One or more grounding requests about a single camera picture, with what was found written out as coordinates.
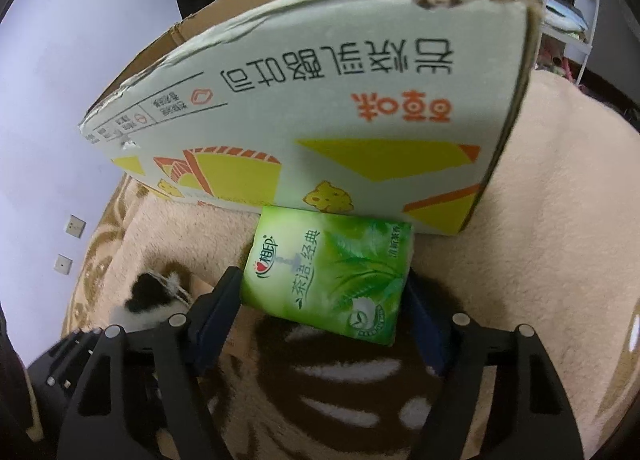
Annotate printed cardboard box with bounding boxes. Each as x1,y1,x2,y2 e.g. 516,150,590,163
79,0,540,235

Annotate beige patterned rug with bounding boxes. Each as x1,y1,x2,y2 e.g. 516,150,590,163
63,71,639,459

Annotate white rolling cart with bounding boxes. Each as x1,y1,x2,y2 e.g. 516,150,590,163
536,0,601,86

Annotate wall outlet upper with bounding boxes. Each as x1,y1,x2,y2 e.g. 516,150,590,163
65,215,86,239

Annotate green tissue pack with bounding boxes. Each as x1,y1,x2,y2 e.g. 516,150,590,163
241,206,413,346

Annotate wall outlet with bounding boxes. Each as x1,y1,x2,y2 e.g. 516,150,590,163
65,215,86,239
54,254,73,276

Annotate wall outlet lower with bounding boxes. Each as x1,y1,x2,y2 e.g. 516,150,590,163
54,254,73,276

